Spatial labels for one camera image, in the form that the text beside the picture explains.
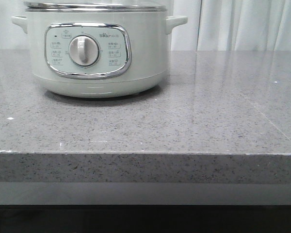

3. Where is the glass pot lid steel rim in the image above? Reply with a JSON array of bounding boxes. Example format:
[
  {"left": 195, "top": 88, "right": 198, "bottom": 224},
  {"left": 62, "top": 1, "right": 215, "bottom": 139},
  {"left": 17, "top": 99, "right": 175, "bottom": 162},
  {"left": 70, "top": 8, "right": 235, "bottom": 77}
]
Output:
[{"left": 23, "top": 0, "right": 167, "bottom": 12}]

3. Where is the pale green electric cooking pot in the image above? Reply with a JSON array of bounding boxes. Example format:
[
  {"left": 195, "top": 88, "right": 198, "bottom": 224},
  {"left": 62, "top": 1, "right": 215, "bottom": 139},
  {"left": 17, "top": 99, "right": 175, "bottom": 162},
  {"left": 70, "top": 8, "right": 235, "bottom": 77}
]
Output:
[{"left": 12, "top": 9, "right": 188, "bottom": 98}]

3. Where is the white curtain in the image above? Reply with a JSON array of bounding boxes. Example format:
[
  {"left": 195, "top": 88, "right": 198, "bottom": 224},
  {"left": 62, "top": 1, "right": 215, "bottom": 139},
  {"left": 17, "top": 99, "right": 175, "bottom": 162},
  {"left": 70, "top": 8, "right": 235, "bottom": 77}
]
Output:
[{"left": 0, "top": 0, "right": 291, "bottom": 51}]

